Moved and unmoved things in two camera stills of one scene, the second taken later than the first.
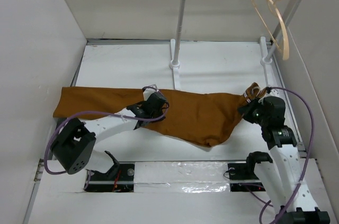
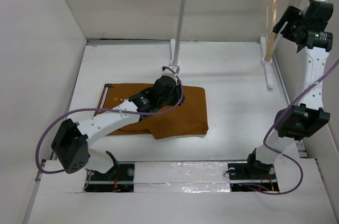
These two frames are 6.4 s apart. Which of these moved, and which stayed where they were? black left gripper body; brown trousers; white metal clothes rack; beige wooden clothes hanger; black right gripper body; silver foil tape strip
Moved: beige wooden clothes hanger; brown trousers; black right gripper body; black left gripper body
Stayed: white metal clothes rack; silver foil tape strip
